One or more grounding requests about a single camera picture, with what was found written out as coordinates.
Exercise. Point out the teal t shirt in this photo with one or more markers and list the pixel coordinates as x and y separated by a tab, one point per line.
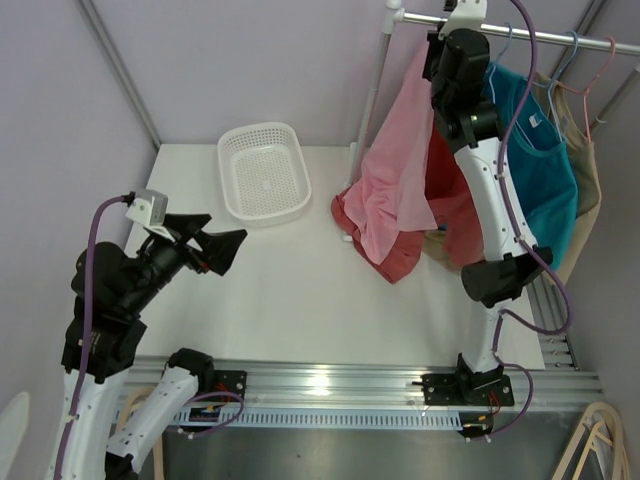
543	178

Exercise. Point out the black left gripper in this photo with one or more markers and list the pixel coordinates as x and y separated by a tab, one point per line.
218	248

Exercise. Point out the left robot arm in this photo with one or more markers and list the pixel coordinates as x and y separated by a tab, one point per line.
111	291

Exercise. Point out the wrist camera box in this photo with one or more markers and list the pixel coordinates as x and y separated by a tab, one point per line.
148	209
467	14

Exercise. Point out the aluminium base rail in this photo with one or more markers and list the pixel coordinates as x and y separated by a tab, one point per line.
343	386

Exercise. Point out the beige t shirt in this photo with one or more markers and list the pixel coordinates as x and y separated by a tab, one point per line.
583	163

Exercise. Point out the white slotted cable duct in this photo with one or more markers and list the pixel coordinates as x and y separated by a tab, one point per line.
439	420

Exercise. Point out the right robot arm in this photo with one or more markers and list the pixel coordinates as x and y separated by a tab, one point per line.
470	124

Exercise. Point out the metal clothes rack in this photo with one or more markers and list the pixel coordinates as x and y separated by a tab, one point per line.
396	14

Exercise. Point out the white perforated plastic basket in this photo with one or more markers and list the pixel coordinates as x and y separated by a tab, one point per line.
263	174

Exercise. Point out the red t shirt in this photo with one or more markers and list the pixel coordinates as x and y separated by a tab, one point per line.
456	240

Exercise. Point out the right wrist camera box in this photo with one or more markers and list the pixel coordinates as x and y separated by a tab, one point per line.
467	14

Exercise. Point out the pink t shirt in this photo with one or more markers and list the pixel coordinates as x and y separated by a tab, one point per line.
389	197

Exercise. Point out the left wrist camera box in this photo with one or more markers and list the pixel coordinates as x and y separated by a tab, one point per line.
148	209

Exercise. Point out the pink hanger at rail end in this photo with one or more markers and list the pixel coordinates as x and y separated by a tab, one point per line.
584	92

